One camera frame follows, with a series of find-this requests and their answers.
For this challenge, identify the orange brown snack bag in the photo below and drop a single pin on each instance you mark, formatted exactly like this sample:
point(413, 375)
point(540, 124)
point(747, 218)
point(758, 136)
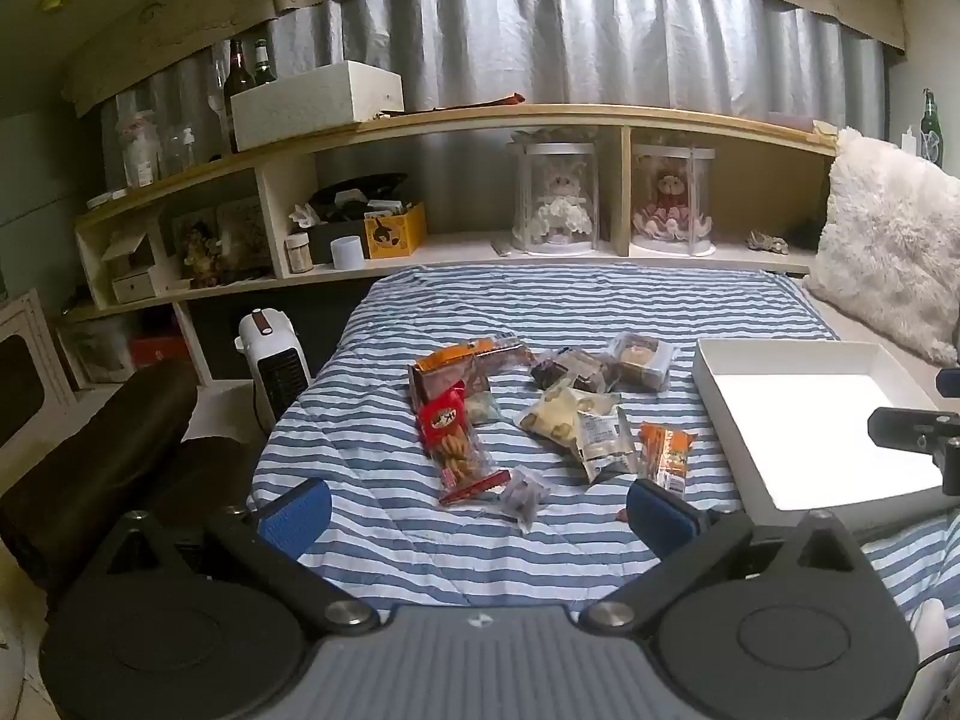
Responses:
point(450, 371)

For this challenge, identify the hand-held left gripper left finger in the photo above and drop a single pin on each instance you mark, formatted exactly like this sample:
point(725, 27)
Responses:
point(300, 514)

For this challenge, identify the brown glass bottle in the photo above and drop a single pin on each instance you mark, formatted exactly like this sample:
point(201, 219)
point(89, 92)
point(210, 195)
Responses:
point(240, 82)

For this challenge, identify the small white drawer box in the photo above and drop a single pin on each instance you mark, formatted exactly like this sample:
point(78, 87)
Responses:
point(135, 286)

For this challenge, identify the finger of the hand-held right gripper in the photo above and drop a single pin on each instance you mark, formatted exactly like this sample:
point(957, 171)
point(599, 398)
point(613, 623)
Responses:
point(950, 380)
point(904, 427)

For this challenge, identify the black hat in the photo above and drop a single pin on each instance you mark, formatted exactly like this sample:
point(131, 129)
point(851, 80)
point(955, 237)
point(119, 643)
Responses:
point(360, 191)

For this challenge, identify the white dress doll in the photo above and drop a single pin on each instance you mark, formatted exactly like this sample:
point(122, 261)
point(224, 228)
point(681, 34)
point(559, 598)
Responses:
point(559, 202)

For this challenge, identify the wine glass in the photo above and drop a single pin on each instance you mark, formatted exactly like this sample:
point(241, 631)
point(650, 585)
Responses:
point(217, 94)

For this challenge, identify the red dress doll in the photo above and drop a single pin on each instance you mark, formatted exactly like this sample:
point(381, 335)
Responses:
point(667, 202)

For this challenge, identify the picture frame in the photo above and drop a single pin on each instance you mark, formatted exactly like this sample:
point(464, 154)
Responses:
point(244, 229)

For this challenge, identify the seashell ornament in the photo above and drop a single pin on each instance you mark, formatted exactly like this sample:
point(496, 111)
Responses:
point(766, 242)

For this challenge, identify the fluffy white pillow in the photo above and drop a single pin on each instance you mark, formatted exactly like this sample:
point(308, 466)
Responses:
point(885, 240)

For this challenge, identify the grey curtain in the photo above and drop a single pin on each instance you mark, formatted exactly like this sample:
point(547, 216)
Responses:
point(562, 37)

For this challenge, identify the green glass bottle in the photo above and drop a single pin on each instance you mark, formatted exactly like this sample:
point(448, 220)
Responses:
point(264, 64)

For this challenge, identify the white cup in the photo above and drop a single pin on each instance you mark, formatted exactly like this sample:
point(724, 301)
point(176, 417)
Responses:
point(346, 251)

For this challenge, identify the black storage box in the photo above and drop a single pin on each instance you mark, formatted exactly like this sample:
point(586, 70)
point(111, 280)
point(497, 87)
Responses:
point(337, 236)

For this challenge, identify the small white bottle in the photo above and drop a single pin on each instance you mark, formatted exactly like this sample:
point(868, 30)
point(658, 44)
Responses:
point(910, 142)

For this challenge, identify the white label bread packet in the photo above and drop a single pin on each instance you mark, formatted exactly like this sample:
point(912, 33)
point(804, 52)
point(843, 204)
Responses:
point(604, 439)

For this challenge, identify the pale yellow biscuit packet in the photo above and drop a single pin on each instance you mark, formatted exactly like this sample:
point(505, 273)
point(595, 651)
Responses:
point(551, 416)

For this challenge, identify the yellow round ceiling fixture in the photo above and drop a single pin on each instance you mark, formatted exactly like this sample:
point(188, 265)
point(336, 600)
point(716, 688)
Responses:
point(56, 0)

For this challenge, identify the clear plastic bag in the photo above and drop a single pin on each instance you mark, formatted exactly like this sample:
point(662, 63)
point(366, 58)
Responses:
point(97, 349)

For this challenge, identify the white space heater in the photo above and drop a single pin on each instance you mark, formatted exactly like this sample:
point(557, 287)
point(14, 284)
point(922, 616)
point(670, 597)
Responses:
point(274, 367)

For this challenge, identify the green bottle with label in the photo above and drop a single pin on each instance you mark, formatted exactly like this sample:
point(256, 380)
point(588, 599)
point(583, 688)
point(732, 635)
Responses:
point(931, 127)

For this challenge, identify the red cookie packet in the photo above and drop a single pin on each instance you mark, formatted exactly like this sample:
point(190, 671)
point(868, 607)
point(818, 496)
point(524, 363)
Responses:
point(454, 442)

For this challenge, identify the yellow box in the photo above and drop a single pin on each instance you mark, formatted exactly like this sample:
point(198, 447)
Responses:
point(394, 232)

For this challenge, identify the dark brownie packet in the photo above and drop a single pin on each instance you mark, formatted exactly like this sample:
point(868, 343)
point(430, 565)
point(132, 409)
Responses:
point(566, 371)

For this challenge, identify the dark brown cushion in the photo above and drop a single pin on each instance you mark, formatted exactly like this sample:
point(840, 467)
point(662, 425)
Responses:
point(97, 457)

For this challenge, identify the brown figurine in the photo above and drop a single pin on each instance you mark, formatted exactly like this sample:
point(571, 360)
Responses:
point(202, 255)

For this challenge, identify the white tissue flower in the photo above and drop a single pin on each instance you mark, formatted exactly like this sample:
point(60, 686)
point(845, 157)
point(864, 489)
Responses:
point(304, 216)

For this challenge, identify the small orange snack packet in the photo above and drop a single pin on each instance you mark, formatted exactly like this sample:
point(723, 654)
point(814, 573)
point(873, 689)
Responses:
point(666, 454)

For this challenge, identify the clear round display case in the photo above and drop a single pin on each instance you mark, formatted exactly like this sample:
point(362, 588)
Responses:
point(701, 165)
point(525, 165)

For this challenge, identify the small white lid jar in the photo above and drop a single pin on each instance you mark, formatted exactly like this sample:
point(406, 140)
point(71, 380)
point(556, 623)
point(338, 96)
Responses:
point(298, 251)

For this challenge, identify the clear plastic bottle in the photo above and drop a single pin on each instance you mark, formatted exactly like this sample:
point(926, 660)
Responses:
point(184, 151)

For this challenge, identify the wooden shelf unit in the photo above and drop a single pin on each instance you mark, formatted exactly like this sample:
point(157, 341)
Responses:
point(487, 118)

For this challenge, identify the glass jar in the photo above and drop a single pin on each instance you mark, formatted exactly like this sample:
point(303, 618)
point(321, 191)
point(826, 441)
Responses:
point(139, 150)

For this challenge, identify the white shallow tray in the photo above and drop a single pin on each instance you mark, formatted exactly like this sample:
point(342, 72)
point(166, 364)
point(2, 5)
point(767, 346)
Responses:
point(802, 420)

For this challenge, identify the white cabinet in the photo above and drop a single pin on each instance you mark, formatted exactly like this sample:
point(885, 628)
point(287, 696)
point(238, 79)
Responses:
point(22, 367)

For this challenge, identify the small clear snack packet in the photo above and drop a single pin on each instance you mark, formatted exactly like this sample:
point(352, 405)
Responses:
point(484, 409)

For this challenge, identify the orange box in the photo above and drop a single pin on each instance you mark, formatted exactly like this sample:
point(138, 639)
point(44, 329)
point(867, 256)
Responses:
point(157, 350)

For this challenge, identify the clear round cookie packet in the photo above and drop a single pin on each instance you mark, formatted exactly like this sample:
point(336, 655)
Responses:
point(641, 360)

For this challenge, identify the dark red cloth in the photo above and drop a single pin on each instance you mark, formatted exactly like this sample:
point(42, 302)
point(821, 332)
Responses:
point(487, 101)

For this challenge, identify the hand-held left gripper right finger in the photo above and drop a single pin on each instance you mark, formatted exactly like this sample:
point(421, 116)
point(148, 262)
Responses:
point(660, 521)

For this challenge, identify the open white cardboard box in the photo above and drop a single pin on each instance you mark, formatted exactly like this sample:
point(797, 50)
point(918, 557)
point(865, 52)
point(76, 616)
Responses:
point(127, 249)

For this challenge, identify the white rectangular box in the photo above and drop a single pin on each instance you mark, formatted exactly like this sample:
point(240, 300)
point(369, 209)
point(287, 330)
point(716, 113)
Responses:
point(315, 105)

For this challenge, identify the blue white striped blanket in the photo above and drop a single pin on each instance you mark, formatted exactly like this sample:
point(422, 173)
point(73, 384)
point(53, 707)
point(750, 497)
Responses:
point(600, 300)

